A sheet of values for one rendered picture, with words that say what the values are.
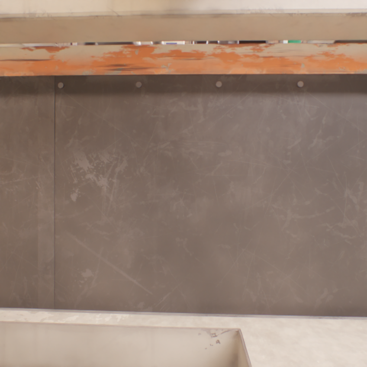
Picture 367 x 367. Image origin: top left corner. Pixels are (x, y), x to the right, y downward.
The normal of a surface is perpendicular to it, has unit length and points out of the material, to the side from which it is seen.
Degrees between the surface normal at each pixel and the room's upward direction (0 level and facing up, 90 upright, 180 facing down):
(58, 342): 90
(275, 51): 90
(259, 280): 90
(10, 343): 90
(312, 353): 0
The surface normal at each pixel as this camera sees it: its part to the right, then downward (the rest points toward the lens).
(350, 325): 0.01, -1.00
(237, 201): -0.04, 0.01
